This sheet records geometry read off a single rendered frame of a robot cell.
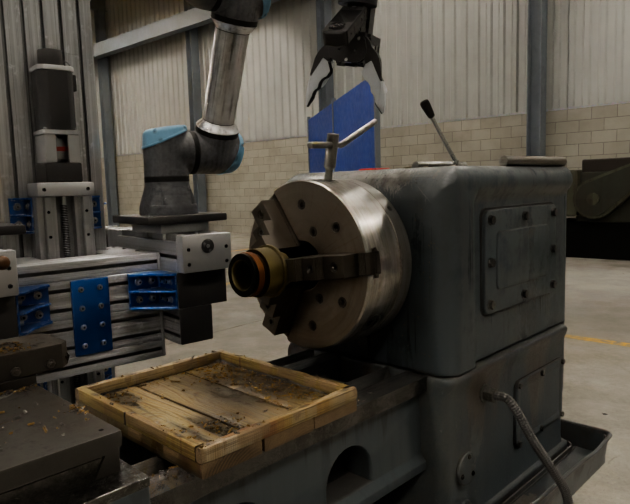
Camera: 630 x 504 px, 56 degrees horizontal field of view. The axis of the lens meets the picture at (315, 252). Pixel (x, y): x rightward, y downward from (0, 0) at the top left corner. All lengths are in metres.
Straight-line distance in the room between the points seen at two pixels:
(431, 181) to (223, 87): 0.69
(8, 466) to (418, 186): 0.79
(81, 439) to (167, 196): 0.97
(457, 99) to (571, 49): 2.24
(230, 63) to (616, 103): 9.90
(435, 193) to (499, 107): 10.83
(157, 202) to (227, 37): 0.45
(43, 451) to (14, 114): 1.11
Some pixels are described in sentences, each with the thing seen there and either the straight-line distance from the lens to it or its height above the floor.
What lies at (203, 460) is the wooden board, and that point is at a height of 0.89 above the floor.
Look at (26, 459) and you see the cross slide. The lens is 0.67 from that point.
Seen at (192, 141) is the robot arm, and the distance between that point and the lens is 1.61.
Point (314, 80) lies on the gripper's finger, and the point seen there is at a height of 1.42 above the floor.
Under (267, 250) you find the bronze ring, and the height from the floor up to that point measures 1.12.
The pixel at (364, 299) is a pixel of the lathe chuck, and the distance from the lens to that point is 1.01.
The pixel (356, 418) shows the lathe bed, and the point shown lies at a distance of 1.01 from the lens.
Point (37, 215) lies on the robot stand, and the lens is 1.58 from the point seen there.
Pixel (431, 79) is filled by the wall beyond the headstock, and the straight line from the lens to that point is 12.66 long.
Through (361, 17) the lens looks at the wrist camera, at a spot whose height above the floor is 1.51.
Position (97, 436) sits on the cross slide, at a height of 0.97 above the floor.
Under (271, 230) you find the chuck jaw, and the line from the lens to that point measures 1.08.
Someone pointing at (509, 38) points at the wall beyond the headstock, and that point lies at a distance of 12.07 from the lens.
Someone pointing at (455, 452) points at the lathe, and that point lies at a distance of 1.23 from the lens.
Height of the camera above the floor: 1.23
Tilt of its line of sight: 6 degrees down
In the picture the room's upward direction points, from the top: 2 degrees counter-clockwise
